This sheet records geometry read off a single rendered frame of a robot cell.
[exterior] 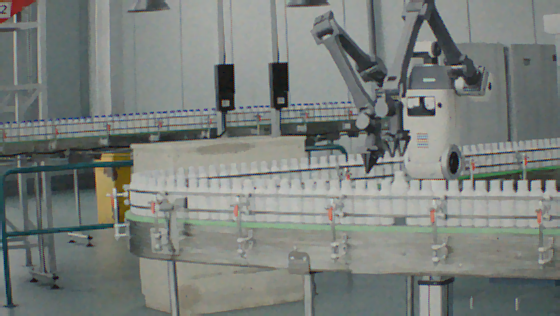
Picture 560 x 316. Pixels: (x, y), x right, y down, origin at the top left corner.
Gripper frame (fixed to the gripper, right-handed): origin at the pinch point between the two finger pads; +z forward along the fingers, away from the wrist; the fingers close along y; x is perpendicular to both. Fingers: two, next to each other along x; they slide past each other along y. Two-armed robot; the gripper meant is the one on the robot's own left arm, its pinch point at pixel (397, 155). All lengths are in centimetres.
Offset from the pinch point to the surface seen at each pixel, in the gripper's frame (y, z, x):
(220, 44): 446, -68, 461
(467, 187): -0.4, 11.5, -30.9
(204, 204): -2, 20, 92
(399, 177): -0.9, 8.1, -1.4
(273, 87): 489, -29, 439
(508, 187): -1, 11, -49
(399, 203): -1.8, 17.6, -1.8
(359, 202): -1.4, 17.6, 16.5
